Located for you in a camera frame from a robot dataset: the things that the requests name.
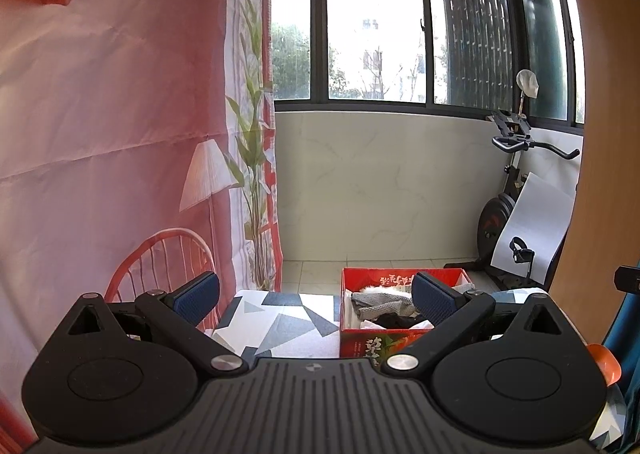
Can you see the dark framed window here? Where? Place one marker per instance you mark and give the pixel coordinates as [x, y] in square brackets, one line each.
[370, 33]

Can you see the wooden board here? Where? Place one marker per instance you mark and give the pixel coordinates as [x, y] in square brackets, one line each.
[605, 158]

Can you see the white board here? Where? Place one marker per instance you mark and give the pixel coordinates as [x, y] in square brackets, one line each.
[540, 214]

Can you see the black exercise bike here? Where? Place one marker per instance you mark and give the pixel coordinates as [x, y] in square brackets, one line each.
[495, 224]

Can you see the pink printed backdrop cloth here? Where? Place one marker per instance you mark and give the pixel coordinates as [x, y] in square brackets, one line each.
[100, 108]

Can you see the geometric patterned tablecloth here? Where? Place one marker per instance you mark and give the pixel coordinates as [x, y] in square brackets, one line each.
[285, 324]

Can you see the grey knit cloth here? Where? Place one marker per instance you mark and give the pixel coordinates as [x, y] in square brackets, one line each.
[380, 304]

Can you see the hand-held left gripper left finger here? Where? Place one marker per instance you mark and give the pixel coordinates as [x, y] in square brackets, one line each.
[197, 296]

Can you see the black cloth with white band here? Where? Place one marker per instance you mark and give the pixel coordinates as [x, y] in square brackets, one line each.
[400, 321]

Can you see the white cloth cover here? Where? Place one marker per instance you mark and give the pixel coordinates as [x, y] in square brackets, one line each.
[528, 82]

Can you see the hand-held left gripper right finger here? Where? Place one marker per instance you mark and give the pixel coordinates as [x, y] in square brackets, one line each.
[435, 301]

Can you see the orange plastic bowl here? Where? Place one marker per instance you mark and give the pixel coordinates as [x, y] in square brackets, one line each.
[607, 366]

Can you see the dark teal cloth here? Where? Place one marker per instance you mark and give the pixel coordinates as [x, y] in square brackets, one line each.
[627, 334]

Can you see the red strawberry print box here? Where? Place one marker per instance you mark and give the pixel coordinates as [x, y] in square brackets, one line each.
[365, 349]

